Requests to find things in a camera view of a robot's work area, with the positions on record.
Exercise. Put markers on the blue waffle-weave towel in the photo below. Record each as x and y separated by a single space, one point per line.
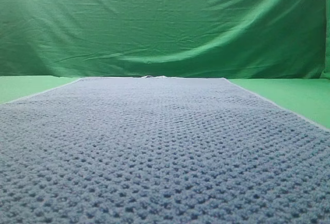
160 150

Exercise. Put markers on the green backdrop cloth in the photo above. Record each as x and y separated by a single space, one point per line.
183 38

